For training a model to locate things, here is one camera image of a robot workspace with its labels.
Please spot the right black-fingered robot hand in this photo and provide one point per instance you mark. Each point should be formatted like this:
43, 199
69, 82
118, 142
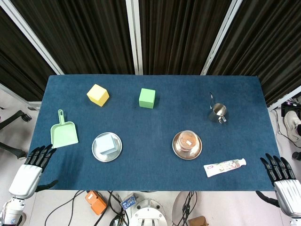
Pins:
288, 195

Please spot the left black-fingered robot hand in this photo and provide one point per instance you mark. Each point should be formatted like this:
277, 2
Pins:
24, 180

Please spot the light blue foam cube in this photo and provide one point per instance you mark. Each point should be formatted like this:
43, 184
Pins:
104, 143

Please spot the brown round container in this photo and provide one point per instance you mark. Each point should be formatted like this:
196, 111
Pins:
187, 140

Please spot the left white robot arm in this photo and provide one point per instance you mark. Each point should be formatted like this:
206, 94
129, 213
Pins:
11, 212

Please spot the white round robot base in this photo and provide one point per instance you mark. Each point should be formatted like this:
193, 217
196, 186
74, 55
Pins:
148, 215

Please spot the black office chair base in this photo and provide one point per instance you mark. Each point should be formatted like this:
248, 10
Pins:
14, 150

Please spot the light green plastic dustpan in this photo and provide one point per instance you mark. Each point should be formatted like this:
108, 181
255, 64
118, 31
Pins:
64, 135

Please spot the white toothpaste tube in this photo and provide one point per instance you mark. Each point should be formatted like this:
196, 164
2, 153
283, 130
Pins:
223, 167

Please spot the white sneaker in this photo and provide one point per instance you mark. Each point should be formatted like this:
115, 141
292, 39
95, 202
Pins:
291, 123

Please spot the orange plastic box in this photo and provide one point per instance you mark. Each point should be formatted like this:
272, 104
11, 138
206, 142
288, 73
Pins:
95, 203

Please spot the black device box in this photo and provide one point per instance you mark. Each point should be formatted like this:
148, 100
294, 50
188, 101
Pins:
288, 107

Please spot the brown cardboard box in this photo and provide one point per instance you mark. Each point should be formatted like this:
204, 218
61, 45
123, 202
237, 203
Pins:
197, 221

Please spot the small blue printed box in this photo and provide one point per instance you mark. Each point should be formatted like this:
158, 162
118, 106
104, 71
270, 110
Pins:
129, 202

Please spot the steel gooseneck pitcher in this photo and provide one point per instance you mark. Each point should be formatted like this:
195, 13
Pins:
217, 113

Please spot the black pleated curtain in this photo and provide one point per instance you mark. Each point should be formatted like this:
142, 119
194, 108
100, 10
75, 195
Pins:
265, 42
18, 70
178, 35
82, 35

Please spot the yellow foam cube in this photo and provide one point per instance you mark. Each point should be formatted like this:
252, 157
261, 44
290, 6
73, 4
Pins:
97, 94

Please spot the blue felt table cloth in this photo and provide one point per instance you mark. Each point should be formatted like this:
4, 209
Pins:
150, 174

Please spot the green foam cube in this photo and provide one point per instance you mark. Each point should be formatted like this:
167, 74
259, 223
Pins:
147, 99

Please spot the white frame rail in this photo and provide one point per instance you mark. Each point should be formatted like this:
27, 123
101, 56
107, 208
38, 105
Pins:
285, 99
16, 96

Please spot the white frame post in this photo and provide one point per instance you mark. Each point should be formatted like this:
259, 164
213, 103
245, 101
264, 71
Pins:
30, 37
221, 35
134, 35

